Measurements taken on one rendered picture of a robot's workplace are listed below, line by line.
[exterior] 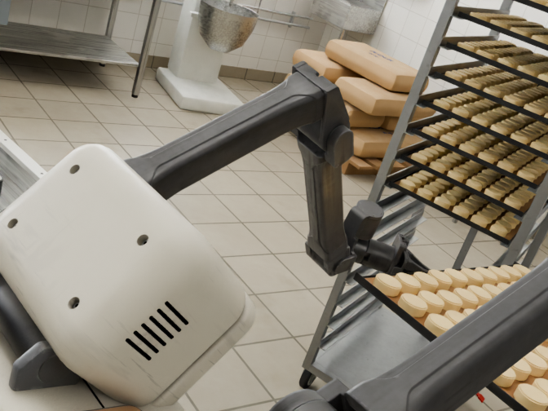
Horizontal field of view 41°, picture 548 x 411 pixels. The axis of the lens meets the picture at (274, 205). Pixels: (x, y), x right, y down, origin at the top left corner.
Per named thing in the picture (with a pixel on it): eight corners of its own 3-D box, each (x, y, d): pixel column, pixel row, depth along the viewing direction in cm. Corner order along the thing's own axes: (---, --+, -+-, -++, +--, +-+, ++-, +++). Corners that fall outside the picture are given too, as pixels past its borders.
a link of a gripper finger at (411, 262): (423, 287, 152) (382, 272, 152) (438, 258, 150) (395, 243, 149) (427, 302, 146) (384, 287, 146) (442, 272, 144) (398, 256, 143)
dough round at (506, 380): (475, 368, 117) (480, 358, 116) (494, 367, 120) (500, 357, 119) (497, 389, 113) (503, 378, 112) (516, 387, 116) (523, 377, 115)
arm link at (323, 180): (281, 104, 111) (329, 143, 106) (309, 86, 113) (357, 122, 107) (300, 254, 146) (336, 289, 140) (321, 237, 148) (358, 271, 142)
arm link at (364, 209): (302, 248, 144) (332, 276, 139) (323, 202, 138) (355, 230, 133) (342, 236, 152) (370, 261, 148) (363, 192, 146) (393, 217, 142)
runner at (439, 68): (435, 79, 211) (439, 69, 210) (426, 76, 212) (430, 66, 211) (492, 69, 264) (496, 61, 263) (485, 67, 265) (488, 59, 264)
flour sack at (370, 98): (369, 118, 472) (377, 96, 466) (327, 93, 499) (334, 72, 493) (435, 121, 521) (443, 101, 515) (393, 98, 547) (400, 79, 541)
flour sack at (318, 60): (320, 86, 512) (326, 64, 506) (286, 64, 541) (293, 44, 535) (390, 94, 556) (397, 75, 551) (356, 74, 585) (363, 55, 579)
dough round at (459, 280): (452, 289, 145) (457, 280, 144) (436, 275, 148) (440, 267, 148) (468, 289, 148) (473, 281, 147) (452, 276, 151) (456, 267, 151)
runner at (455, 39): (447, 50, 207) (451, 40, 206) (438, 46, 208) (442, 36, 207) (502, 46, 261) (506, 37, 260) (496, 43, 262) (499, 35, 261)
